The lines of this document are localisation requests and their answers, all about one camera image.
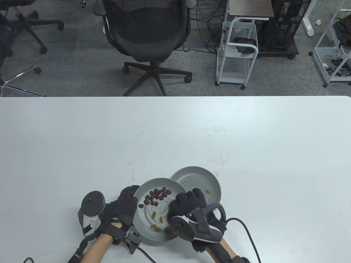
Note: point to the brown wooden board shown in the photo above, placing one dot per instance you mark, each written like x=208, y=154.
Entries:
x=251, y=6

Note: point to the person's left forearm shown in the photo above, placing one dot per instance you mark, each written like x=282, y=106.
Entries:
x=96, y=249

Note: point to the person's left hand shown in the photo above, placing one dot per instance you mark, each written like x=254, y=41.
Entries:
x=120, y=212

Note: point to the chrome chair base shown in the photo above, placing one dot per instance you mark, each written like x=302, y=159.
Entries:
x=22, y=72

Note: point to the white desk leg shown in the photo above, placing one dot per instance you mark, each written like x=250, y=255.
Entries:
x=308, y=24

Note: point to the black mesh office chair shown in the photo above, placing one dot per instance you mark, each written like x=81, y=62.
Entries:
x=148, y=27

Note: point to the black equipment rack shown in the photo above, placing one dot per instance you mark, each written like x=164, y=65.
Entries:
x=279, y=27

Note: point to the black left forearm sensor box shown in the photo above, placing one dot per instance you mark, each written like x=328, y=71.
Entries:
x=73, y=257

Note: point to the white rolling cart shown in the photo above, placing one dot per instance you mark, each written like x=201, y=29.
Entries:
x=220, y=63

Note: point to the grey left hand tracker controller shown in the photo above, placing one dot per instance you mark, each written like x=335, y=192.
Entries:
x=93, y=204

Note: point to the person's right hand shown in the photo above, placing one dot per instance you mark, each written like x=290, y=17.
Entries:
x=187, y=204

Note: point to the grey plate with dark raisins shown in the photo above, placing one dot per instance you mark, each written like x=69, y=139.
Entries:
x=145, y=219

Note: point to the small black round object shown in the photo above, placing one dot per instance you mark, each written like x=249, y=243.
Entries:
x=83, y=3

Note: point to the black swivel chair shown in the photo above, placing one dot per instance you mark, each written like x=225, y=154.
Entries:
x=27, y=23

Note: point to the person's right forearm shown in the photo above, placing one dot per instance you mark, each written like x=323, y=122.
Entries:
x=229, y=249

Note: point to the black right forearm sensor box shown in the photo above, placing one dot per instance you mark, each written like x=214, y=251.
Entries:
x=241, y=260

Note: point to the pile of dark red raisins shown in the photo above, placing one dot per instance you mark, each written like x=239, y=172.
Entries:
x=156, y=193

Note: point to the pile of small dark parts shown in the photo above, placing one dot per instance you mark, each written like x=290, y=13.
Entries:
x=338, y=69

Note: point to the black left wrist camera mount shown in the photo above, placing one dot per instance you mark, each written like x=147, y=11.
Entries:
x=134, y=238

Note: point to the black bag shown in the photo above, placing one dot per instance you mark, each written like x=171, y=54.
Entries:
x=342, y=30
x=244, y=46

